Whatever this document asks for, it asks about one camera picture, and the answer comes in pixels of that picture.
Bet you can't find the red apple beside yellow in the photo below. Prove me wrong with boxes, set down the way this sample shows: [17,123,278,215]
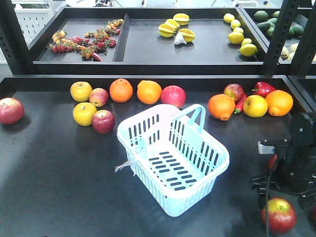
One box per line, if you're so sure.
[92,110,116,134]

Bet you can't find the cherry tomato vine pile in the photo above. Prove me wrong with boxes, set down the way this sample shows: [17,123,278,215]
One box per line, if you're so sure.
[46,19,124,62]

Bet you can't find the red bell pepper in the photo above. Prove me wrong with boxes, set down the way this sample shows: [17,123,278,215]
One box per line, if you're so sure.
[251,81,276,98]

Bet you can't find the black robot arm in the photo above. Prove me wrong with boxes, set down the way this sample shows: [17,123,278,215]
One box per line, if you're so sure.
[250,113,316,209]

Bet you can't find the small red apple left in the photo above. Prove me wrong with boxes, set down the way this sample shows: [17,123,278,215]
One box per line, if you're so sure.
[89,88,109,107]

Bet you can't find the red chili pepper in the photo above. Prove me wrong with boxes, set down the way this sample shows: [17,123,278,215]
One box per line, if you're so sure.
[234,94,247,114]

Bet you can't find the white garlic bulb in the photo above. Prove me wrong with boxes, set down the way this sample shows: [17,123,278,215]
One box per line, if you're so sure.
[174,33,187,45]

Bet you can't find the light blue plastic basket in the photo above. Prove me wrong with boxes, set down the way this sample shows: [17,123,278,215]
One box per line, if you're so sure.
[117,104,230,217]

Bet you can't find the black wooden fruit display stand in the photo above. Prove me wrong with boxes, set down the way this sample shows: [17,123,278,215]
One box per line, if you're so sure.
[0,74,316,237]

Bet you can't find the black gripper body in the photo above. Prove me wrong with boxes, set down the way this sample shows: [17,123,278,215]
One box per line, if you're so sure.
[250,148,316,210]

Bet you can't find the black upper fruit shelf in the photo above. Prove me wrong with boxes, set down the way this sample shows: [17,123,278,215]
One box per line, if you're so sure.
[27,6,316,75]

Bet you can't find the red apple behind orange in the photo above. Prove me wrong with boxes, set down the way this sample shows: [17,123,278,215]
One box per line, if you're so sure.
[224,83,245,103]

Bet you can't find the yellow apple back left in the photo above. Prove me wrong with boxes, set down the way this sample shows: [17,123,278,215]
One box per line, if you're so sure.
[70,81,92,102]

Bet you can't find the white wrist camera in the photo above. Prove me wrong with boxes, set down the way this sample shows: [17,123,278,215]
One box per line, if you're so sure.
[257,139,289,155]

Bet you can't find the orange fruit centre left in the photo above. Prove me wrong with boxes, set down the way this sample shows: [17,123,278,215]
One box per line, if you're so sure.
[110,79,133,103]

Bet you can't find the orange fruit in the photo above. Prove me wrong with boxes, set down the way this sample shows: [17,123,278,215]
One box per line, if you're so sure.
[137,80,162,105]
[208,94,235,121]
[265,90,293,117]
[110,79,133,103]

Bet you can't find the yellow apple front left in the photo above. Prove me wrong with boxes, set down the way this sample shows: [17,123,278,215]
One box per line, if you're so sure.
[73,102,97,126]

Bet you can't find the orange fruit right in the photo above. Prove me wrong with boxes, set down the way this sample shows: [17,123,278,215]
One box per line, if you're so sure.
[265,90,293,117]

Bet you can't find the bright red apple centre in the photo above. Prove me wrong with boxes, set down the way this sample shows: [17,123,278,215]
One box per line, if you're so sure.
[160,85,187,108]

